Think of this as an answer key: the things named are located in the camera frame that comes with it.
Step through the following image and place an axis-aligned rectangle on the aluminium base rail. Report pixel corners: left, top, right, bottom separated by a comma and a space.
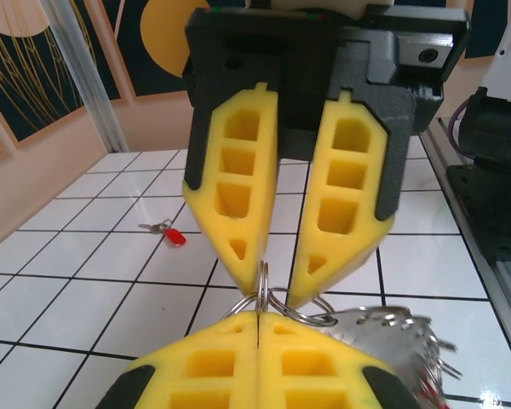
421, 117, 511, 372

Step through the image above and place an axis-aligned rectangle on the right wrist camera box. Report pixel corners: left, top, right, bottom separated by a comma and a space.
244, 0, 395, 20

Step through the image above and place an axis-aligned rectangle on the metal disc with keyrings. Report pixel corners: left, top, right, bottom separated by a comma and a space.
221, 259, 464, 409

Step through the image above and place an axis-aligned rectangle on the aluminium corner post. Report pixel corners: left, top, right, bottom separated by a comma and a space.
46, 0, 129, 153

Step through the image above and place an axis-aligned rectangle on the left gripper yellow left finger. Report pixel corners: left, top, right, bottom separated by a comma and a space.
95, 309, 261, 409

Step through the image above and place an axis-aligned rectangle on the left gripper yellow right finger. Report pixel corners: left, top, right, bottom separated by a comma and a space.
258, 310, 425, 409

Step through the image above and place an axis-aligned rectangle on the small key with red tag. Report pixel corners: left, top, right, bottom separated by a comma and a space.
137, 218, 187, 248

